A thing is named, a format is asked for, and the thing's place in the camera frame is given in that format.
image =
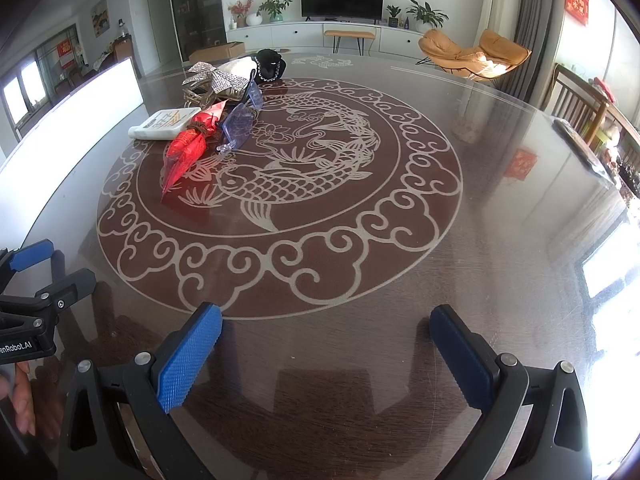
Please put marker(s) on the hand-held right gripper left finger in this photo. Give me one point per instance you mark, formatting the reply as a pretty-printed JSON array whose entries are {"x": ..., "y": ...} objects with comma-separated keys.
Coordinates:
[{"x": 190, "y": 360}]

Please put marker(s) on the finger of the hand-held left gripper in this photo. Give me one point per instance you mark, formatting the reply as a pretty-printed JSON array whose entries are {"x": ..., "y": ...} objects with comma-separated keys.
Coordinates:
[
  {"x": 32, "y": 255},
  {"x": 75, "y": 282}
]

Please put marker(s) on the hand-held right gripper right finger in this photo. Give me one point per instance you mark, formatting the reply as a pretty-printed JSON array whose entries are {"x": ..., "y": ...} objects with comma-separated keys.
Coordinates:
[{"x": 460, "y": 355}]

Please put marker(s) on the large white storage box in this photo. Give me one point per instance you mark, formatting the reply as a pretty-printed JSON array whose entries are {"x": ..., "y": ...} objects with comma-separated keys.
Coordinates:
[{"x": 75, "y": 115}]

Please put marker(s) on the black plush bundle silver trim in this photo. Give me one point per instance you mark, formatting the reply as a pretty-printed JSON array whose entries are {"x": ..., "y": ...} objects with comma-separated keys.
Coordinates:
[{"x": 270, "y": 60}]

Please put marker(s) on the brown fish-pattern glass desktop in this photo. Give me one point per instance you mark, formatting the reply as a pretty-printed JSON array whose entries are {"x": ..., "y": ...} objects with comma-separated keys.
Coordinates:
[{"x": 325, "y": 360}]

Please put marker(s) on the person's left hand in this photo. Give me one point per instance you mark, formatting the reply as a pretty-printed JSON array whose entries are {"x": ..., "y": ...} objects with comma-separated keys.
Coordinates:
[{"x": 25, "y": 400}]

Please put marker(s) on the red plastic bag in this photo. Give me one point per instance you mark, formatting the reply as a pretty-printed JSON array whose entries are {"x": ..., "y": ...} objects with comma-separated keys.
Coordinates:
[{"x": 187, "y": 147}]

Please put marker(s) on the white packet orange print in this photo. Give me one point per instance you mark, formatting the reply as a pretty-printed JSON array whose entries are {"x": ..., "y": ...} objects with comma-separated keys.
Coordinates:
[{"x": 160, "y": 124}]

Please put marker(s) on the red door poster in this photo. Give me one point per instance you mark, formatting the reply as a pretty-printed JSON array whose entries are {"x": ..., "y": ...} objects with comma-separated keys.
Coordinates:
[{"x": 65, "y": 54}]

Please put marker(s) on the wooden dining table set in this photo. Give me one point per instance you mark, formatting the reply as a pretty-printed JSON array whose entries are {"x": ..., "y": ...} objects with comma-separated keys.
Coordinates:
[{"x": 107, "y": 57}]

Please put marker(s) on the gold hair clip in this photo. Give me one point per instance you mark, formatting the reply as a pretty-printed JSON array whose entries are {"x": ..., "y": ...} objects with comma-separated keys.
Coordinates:
[{"x": 192, "y": 96}]

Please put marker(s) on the clear blue glasses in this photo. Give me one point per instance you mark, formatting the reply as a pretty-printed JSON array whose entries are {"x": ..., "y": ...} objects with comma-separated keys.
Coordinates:
[{"x": 240, "y": 120}]

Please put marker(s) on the silver sequin bow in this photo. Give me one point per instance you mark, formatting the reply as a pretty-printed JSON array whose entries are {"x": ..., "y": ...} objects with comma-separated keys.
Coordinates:
[{"x": 220, "y": 77}]

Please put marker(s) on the cluttered wooden sideboard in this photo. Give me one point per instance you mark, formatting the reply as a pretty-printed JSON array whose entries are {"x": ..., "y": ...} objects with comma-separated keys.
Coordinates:
[{"x": 622, "y": 150}]

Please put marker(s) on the cardboard box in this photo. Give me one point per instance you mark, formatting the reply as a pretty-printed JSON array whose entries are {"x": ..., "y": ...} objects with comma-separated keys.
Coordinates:
[{"x": 215, "y": 52}]

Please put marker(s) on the dark wooden chair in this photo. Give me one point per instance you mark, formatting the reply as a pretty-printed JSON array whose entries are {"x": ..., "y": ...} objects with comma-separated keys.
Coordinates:
[{"x": 570, "y": 95}]

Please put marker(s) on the dark glass display cabinet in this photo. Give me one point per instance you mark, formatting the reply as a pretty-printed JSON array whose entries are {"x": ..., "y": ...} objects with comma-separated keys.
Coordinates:
[{"x": 197, "y": 5}]

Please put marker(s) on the orange lounge chair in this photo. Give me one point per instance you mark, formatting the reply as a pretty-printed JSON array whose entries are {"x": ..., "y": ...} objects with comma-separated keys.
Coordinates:
[{"x": 450, "y": 52}]

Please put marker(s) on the round white vase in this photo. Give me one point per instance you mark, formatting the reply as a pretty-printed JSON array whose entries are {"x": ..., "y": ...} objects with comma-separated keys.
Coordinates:
[{"x": 253, "y": 20}]

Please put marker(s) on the red flowers in vase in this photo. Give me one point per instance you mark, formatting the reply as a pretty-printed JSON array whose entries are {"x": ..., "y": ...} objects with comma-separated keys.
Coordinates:
[{"x": 240, "y": 7}]

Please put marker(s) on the white television cabinet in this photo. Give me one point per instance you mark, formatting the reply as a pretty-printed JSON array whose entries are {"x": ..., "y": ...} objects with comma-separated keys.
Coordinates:
[{"x": 290, "y": 35}]

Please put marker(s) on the wooden bench metal legs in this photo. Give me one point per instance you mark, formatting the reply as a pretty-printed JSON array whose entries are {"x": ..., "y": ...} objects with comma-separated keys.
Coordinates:
[{"x": 350, "y": 34}]

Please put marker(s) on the green leafy potted plant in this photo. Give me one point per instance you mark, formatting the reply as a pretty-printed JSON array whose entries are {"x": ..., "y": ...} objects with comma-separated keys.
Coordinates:
[{"x": 274, "y": 6}]

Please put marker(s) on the large potted plant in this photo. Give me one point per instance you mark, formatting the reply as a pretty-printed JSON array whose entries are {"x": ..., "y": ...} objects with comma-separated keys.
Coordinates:
[{"x": 425, "y": 14}]

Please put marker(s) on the grey curtain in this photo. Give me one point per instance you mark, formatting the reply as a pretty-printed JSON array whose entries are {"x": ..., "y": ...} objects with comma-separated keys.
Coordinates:
[{"x": 542, "y": 20}]

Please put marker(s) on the small potted plant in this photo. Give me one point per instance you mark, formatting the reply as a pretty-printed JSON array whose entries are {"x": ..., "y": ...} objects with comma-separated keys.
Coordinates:
[{"x": 393, "y": 14}]

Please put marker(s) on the covered standing air conditioner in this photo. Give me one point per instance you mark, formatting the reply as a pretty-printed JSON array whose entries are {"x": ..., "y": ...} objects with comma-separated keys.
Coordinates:
[{"x": 500, "y": 0}]

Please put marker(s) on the framed wall painting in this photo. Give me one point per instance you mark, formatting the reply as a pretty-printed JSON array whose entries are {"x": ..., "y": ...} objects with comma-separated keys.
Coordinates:
[{"x": 100, "y": 16}]

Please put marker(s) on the red wall hanging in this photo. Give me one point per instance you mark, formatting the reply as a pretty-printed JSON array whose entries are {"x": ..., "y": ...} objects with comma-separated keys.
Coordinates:
[{"x": 577, "y": 2}]

